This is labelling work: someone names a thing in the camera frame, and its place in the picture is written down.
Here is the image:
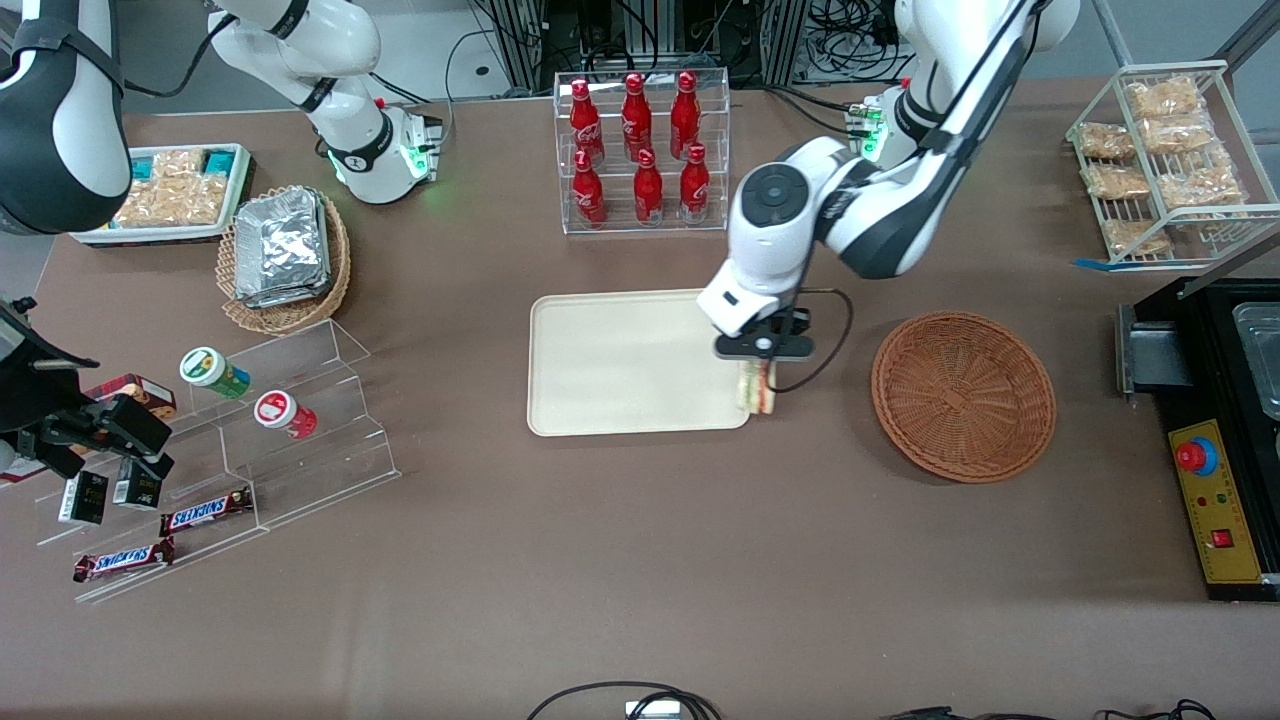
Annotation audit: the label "red emergency stop button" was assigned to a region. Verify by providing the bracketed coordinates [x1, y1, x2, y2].
[1175, 436, 1220, 478]

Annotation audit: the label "white snack tray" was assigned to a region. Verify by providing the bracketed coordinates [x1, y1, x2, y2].
[70, 143, 254, 248]

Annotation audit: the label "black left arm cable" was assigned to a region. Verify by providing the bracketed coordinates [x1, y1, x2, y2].
[774, 287, 855, 394]

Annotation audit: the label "brown red chocolate box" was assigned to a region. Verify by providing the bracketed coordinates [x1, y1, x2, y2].
[84, 373, 179, 422]

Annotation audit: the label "yellow control panel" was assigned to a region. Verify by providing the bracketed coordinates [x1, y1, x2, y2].
[1167, 417, 1264, 587]

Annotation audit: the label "clear acrylic bottle rack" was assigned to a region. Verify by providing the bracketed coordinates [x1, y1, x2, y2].
[554, 67, 732, 236]

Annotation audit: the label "silver foil packs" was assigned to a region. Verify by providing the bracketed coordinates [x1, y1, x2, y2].
[232, 187, 334, 310]

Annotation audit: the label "black looped cable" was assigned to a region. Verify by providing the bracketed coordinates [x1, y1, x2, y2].
[526, 681, 723, 720]

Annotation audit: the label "clear acrylic stepped stand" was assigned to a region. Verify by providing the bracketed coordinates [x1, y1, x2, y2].
[35, 318, 402, 605]

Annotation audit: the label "clear bag of crackers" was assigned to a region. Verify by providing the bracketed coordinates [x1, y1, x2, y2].
[113, 150, 230, 230]

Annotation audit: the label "small black box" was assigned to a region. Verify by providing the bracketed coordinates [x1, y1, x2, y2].
[112, 462, 164, 512]
[57, 470, 110, 527]

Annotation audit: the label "white wire rack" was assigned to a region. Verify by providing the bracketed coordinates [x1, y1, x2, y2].
[1065, 60, 1280, 271]

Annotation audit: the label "aluminium frame with cables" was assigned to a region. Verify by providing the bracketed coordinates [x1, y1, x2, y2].
[468, 0, 906, 93]

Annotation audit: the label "red lidded snack cup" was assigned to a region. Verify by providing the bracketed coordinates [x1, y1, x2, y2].
[253, 389, 319, 441]

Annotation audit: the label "clear bag of snacks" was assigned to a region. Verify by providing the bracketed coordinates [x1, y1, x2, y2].
[1077, 121, 1137, 162]
[1124, 75, 1207, 122]
[1084, 162, 1152, 202]
[1102, 219, 1173, 258]
[1157, 163, 1247, 211]
[1140, 114, 1223, 157]

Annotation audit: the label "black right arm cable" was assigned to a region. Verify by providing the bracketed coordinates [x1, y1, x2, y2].
[118, 12, 243, 101]

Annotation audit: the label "triangular sandwich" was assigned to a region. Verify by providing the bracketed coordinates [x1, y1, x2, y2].
[736, 360, 780, 417]

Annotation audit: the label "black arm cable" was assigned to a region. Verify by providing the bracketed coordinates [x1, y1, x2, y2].
[774, 287, 855, 394]
[118, 12, 243, 101]

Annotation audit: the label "round brown wicker basket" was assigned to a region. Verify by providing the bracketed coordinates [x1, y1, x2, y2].
[870, 311, 1058, 485]

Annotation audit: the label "cream rectangular tray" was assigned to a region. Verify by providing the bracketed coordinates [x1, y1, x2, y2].
[527, 288, 752, 438]

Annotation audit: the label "steel pan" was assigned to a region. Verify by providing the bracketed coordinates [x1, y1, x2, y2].
[1232, 300, 1280, 423]

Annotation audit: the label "oval tan wicker basket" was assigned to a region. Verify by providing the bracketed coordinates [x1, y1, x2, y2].
[216, 185, 353, 336]

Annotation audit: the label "green lidded snack cup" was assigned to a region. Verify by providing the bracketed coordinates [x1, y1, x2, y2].
[179, 346, 252, 401]

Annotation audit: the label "black thin cable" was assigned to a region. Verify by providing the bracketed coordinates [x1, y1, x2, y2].
[880, 698, 1219, 720]

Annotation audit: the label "Snickers chocolate bar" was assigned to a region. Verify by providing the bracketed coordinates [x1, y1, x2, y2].
[72, 537, 177, 585]
[159, 486, 255, 538]

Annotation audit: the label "black control box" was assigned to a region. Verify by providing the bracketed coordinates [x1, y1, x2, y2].
[1114, 275, 1280, 603]

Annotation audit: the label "red cola bottle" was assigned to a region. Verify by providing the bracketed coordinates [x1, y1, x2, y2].
[621, 72, 654, 163]
[633, 148, 665, 228]
[571, 150, 609, 230]
[569, 79, 607, 167]
[679, 143, 712, 226]
[669, 70, 702, 161]

